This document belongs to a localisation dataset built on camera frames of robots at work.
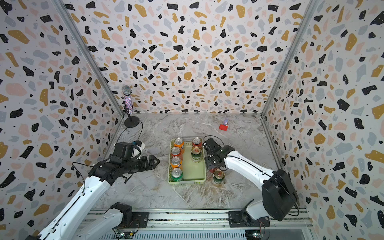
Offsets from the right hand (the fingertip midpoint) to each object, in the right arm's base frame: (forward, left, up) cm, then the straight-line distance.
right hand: (212, 162), depth 86 cm
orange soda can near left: (-2, +20, +3) cm, 21 cm away
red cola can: (+12, +9, +2) cm, 16 cm away
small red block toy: (+34, -9, -9) cm, 36 cm away
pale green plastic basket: (-3, +11, -9) cm, 15 cm away
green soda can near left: (-9, +19, +3) cm, 21 cm away
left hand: (-6, +30, +10) cm, 32 cm away
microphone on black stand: (+36, +62, -6) cm, 72 cm away
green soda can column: (+4, +10, +1) cm, 11 cm away
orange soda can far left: (+12, +20, +3) cm, 24 cm away
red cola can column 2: (-2, 0, -7) cm, 7 cm away
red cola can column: (+5, +21, +3) cm, 22 cm away
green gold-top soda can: (-10, -3, +2) cm, 10 cm away
